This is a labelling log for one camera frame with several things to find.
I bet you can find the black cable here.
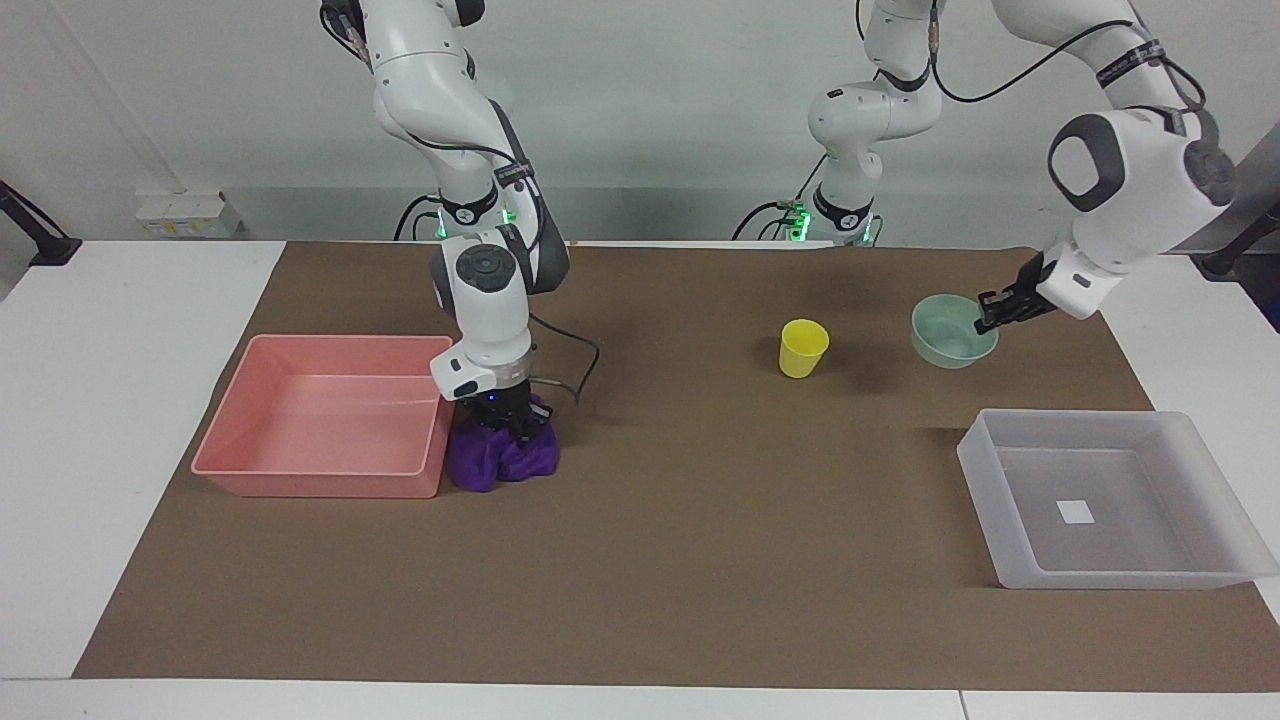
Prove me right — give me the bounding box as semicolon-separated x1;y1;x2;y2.
527;312;603;406
392;193;443;243
731;150;833;243
925;0;1211;113

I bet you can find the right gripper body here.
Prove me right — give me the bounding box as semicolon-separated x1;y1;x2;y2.
467;380;537;415

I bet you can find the purple cloth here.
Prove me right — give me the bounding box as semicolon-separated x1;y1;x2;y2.
447;394;560;494

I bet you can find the pink plastic bin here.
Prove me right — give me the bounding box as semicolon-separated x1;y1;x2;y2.
190;334;458;499

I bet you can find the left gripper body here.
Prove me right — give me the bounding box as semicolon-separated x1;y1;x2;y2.
1011;252;1051;307

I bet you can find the yellow plastic cup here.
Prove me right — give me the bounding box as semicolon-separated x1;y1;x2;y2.
779;319;831;380

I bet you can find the black stand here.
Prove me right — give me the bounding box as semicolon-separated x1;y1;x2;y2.
0;179;84;267
1197;198;1280;282

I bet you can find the pale green bowl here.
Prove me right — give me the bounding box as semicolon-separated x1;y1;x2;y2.
911;293;1000;370

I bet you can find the white wall socket box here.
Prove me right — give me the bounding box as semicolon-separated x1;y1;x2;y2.
134;190;244;240

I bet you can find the clear plastic bin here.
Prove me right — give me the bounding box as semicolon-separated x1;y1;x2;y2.
956;408;1280;591

